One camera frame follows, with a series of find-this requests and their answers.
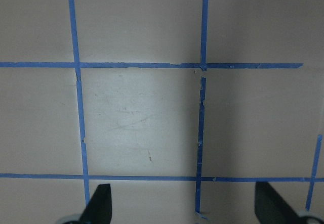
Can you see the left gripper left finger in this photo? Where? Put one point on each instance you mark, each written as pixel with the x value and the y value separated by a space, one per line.
pixel 99 208

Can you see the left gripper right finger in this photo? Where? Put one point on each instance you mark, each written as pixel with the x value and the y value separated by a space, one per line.
pixel 270 207

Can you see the brown paper table cover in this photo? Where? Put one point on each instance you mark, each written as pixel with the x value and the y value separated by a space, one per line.
pixel 181 105

